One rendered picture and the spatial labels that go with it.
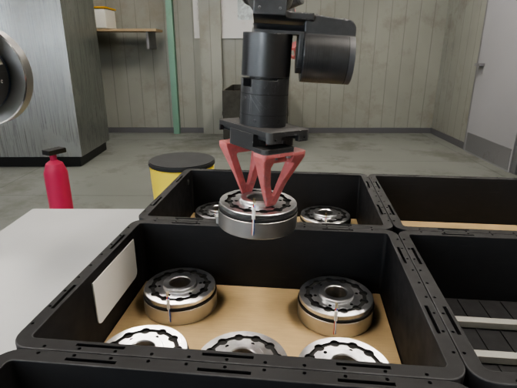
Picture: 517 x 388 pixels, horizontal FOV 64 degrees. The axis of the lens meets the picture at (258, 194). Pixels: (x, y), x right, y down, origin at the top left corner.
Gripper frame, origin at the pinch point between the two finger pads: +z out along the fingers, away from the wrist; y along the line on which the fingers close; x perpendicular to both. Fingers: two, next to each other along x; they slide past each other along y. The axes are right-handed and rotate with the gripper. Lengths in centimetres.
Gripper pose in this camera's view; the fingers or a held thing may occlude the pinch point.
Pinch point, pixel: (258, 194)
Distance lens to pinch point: 53.8
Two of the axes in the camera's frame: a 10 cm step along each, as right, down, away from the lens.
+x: -7.8, 1.6, -6.1
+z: -0.6, 9.4, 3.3
